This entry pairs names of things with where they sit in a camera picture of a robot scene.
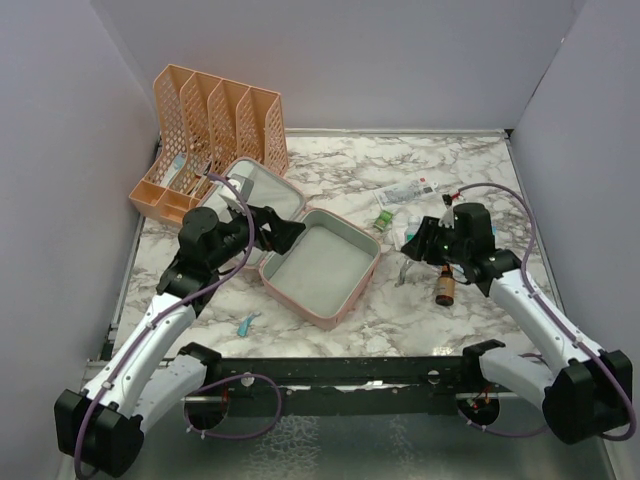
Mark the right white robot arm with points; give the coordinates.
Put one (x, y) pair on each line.
(581, 390)

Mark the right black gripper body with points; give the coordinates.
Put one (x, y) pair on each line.
(454, 249)

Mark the small green box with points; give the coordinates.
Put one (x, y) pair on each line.
(383, 220)

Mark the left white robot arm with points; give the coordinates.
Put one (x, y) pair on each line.
(104, 424)

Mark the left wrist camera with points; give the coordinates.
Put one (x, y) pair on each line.
(235, 192)

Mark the long white packaged strip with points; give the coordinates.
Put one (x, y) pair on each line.
(403, 193)

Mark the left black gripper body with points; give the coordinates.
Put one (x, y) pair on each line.
(236, 233)

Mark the white medicine bottle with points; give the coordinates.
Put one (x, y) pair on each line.
(413, 225)

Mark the metal scissors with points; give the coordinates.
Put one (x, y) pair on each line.
(404, 269)

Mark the small teal plastic piece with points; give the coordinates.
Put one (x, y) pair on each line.
(243, 328)

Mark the orange mesh file organizer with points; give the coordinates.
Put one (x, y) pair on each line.
(214, 121)

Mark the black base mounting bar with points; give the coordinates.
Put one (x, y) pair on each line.
(259, 387)

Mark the white tube in organizer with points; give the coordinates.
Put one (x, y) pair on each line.
(173, 169)

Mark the white gauze packet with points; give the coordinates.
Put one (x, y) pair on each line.
(399, 223)

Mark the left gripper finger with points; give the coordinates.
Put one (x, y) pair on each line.
(263, 215)
(282, 235)

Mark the brown bottle orange cap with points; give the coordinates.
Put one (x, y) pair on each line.
(445, 287)

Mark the pink medicine kit case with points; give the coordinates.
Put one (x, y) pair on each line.
(319, 278)

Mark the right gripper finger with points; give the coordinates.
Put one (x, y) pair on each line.
(423, 252)
(425, 234)

